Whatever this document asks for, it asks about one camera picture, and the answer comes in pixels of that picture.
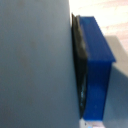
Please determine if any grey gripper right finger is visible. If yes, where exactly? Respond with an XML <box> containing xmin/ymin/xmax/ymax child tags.
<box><xmin>103</xmin><ymin>35</ymin><xmax>128</xmax><ymax>128</ymax></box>

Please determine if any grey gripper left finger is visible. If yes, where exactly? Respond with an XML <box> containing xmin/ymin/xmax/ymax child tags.
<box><xmin>0</xmin><ymin>0</ymin><xmax>84</xmax><ymax>128</ymax></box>

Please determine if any cobalt blue cup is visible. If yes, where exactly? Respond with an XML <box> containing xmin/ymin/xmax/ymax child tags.
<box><xmin>71</xmin><ymin>12</ymin><xmax>117</xmax><ymax>122</ymax></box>

